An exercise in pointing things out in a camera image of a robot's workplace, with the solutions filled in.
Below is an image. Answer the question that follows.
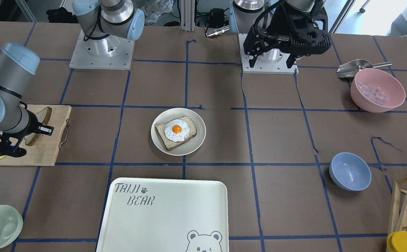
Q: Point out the white plate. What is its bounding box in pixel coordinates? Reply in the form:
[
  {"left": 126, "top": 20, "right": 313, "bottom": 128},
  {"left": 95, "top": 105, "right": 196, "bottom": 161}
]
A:
[{"left": 151, "top": 107, "right": 207, "bottom": 156}]

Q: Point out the wooden cutting board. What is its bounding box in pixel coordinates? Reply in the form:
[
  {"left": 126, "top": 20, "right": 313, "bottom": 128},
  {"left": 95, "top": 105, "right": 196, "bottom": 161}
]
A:
[{"left": 0, "top": 105, "right": 71, "bottom": 166}]

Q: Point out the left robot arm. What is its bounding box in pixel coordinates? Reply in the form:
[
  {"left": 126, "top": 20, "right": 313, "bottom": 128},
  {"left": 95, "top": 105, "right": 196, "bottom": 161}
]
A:
[{"left": 229, "top": 0, "right": 331, "bottom": 74}]

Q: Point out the cream bear tray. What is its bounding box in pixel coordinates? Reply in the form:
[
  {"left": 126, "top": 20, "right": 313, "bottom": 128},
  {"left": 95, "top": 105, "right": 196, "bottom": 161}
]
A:
[{"left": 96, "top": 177, "right": 230, "bottom": 252}]

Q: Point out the bread slice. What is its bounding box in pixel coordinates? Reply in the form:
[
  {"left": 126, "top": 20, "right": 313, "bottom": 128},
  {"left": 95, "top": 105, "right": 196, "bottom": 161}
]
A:
[
  {"left": 24, "top": 106, "right": 54, "bottom": 146},
  {"left": 154, "top": 116, "right": 197, "bottom": 151}
]

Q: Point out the yellow cup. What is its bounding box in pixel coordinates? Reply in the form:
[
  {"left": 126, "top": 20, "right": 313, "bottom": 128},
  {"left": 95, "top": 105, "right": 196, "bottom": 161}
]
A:
[{"left": 386, "top": 231, "right": 407, "bottom": 252}]

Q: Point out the pink bowl with ice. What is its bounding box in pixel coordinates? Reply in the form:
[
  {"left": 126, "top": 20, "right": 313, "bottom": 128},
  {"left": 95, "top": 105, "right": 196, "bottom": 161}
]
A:
[{"left": 350, "top": 68, "right": 406, "bottom": 113}]

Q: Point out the fried egg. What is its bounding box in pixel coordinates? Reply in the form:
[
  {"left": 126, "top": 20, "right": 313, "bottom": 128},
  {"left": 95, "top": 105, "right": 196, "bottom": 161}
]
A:
[{"left": 164, "top": 119, "right": 191, "bottom": 142}]

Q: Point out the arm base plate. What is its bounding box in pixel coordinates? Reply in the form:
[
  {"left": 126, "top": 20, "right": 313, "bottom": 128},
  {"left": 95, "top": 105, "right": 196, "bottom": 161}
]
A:
[
  {"left": 69, "top": 31, "right": 134, "bottom": 70},
  {"left": 238, "top": 34, "right": 299, "bottom": 75}
]

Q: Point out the blue bowl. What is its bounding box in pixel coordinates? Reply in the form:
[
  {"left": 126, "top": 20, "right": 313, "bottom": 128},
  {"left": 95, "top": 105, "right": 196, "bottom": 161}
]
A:
[{"left": 329, "top": 153, "right": 372, "bottom": 191}]

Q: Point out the bread slice under egg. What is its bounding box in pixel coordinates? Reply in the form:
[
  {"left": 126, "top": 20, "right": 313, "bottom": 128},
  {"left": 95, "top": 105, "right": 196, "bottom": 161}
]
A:
[{"left": 154, "top": 116, "right": 197, "bottom": 151}]

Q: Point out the metal scoop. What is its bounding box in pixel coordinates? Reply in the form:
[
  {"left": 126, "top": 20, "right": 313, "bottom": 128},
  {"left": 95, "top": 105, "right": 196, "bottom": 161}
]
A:
[{"left": 336, "top": 59, "right": 392, "bottom": 78}]

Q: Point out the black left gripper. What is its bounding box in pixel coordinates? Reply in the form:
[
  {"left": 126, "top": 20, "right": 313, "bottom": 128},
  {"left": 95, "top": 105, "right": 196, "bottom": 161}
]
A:
[{"left": 243, "top": 1, "right": 331, "bottom": 69}]

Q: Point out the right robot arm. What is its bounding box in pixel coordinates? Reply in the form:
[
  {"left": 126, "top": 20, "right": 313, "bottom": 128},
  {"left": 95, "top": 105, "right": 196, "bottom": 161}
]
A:
[{"left": 0, "top": 0, "right": 145, "bottom": 158}]

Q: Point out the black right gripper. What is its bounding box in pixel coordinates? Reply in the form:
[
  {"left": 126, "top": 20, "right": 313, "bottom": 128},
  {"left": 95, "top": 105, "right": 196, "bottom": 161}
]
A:
[{"left": 0, "top": 103, "right": 36, "bottom": 158}]

